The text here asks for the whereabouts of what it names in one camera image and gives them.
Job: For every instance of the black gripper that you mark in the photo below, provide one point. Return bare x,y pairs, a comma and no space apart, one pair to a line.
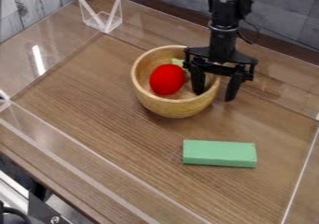
199,63

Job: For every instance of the green stick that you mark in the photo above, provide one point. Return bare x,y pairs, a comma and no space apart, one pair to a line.
177,62

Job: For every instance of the light wooden bowl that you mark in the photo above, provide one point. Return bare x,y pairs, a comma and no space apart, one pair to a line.
184,103

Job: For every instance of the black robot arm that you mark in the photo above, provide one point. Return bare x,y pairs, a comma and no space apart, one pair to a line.
227,13

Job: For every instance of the red ball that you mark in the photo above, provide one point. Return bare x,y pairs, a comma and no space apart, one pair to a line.
167,79

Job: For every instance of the green rectangular block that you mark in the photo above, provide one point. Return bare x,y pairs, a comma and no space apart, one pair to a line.
219,153

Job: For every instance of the clear acrylic corner bracket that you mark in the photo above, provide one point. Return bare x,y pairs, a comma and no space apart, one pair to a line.
103,21

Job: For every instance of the clear acrylic tray wall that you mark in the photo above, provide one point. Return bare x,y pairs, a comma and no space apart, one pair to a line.
93,184

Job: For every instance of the black metal table bracket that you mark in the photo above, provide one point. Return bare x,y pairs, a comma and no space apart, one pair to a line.
41,213

